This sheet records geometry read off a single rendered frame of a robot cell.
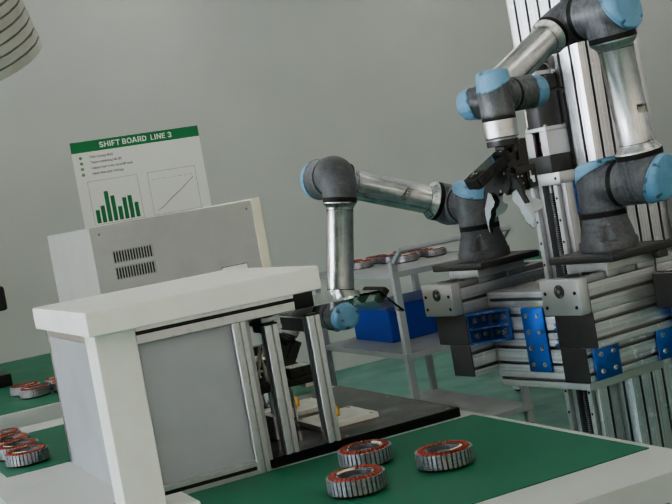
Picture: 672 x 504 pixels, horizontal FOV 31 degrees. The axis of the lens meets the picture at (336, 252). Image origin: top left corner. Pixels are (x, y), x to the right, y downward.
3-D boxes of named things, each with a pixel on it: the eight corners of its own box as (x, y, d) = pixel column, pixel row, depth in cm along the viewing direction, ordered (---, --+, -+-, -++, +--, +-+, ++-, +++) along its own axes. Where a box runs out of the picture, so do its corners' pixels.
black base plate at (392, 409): (341, 393, 331) (340, 385, 331) (461, 416, 273) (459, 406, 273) (181, 434, 311) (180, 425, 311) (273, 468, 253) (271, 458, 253)
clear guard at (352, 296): (358, 309, 297) (354, 285, 296) (404, 310, 275) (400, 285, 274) (237, 336, 283) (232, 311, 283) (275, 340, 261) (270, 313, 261)
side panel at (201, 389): (266, 469, 254) (240, 320, 252) (272, 471, 251) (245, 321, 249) (141, 504, 242) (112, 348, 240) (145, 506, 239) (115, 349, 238)
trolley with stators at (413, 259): (438, 421, 631) (406, 233, 625) (549, 445, 539) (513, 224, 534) (337, 450, 606) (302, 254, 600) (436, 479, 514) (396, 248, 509)
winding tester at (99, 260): (211, 287, 307) (197, 208, 305) (275, 287, 267) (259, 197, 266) (62, 317, 290) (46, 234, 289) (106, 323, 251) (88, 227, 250)
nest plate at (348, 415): (351, 410, 292) (350, 405, 292) (379, 416, 278) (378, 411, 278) (295, 425, 285) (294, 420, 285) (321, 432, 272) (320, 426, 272)
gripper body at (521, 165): (540, 189, 262) (531, 134, 261) (511, 195, 257) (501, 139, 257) (516, 192, 268) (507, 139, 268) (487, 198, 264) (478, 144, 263)
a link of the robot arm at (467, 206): (470, 227, 339) (462, 180, 339) (449, 228, 352) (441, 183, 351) (507, 219, 344) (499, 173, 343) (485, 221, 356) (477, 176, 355)
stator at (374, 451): (354, 474, 235) (350, 455, 235) (330, 466, 246) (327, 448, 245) (403, 459, 240) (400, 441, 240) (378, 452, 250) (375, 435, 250)
